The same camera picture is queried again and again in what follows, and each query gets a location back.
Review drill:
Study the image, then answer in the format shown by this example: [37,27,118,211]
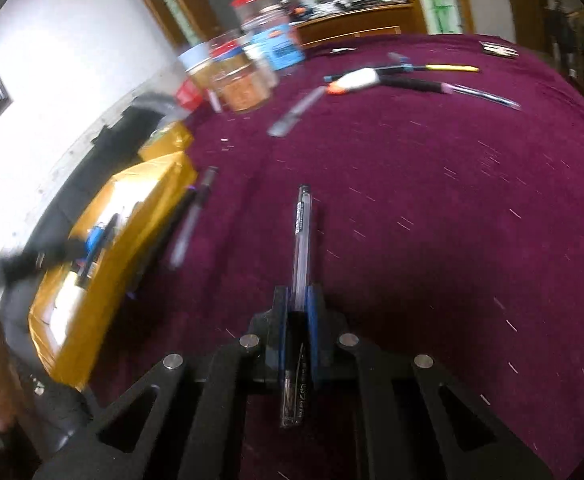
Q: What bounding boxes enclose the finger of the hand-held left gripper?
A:
[0,238,88,287]

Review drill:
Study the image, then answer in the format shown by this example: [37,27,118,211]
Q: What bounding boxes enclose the yellow tape roll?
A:
[138,121,195,162]

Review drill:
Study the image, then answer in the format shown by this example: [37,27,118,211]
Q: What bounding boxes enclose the metal nail clipper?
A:
[479,40,519,59]

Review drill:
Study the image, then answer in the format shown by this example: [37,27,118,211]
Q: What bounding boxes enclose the wooden cabinet with mirror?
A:
[122,0,475,51]

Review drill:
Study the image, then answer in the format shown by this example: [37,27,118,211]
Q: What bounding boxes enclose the red and white small box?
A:
[176,82,207,112]

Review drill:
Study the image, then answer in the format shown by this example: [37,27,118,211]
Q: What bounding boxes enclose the blue labelled box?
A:
[252,24,306,72]

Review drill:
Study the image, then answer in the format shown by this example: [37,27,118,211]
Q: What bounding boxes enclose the light blue lidded container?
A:
[179,42,217,92]

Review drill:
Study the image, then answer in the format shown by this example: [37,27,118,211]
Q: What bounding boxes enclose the yellow pencil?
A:
[424,63,481,73]

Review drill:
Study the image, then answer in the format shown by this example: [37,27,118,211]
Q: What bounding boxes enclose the grey black marker pen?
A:
[169,165,219,269]

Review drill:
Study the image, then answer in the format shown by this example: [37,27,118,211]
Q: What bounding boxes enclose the clear jar with orange contents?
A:
[207,32,273,114]

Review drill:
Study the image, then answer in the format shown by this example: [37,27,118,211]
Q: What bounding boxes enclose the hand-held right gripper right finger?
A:
[306,284,555,480]

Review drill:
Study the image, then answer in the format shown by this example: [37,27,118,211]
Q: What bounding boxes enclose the clear gel pen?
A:
[278,184,313,429]

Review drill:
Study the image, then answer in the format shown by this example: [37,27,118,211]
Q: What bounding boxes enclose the tall jar with red lid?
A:
[231,0,293,58]

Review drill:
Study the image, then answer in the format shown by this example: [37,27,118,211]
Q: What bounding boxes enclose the blue battery pack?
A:
[86,225,107,261]

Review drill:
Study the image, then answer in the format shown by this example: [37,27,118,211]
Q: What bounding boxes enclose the yellow taped white tray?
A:
[28,152,199,392]

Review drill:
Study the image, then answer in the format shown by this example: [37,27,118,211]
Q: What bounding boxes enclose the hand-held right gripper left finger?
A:
[32,285,293,480]

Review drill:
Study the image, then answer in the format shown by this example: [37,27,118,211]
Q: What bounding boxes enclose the long thin black pen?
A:
[379,75,523,112]

